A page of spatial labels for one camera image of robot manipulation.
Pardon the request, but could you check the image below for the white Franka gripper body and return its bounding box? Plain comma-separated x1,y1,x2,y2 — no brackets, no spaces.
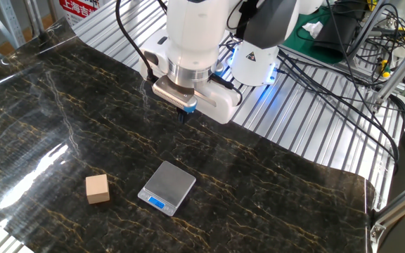
139,34,243,125

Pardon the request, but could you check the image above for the light wooden block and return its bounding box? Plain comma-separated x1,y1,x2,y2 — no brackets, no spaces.
85,174,111,205

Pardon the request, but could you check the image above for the silver digital pocket scale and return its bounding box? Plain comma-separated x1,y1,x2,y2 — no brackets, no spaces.
137,160,197,217

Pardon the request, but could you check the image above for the black marble pattern mat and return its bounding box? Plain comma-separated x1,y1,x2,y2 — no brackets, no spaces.
0,16,378,253

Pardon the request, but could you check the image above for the green cutting mat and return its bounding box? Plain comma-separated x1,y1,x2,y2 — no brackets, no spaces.
281,5,346,66

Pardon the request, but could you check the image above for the crumpled white tissue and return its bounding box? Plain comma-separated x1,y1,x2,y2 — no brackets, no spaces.
301,20,325,39

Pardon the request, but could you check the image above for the black fabric pouch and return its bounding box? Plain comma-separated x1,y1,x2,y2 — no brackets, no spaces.
311,1,361,60

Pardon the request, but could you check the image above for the red white printed sign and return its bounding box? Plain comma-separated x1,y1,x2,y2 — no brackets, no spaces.
58,0,102,27

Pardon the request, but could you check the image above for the grey metal pole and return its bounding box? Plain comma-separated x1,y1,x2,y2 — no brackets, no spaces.
22,0,49,39

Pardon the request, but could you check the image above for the grey perforated angle bar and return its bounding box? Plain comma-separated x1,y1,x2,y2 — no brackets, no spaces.
0,0,27,48

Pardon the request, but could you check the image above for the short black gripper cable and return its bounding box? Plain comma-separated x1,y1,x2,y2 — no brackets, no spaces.
209,72,244,106

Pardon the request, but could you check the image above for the long black camera cable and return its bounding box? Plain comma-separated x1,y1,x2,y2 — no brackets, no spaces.
114,0,160,84

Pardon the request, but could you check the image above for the aluminium frame post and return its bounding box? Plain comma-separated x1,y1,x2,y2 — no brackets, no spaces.
369,174,405,245
346,0,390,60
371,34,405,108

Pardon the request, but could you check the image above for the yellow green handle screwdriver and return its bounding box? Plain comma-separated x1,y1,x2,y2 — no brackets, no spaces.
378,58,392,79

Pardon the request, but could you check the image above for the thick black table cable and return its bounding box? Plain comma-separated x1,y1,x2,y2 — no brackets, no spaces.
276,48,402,173

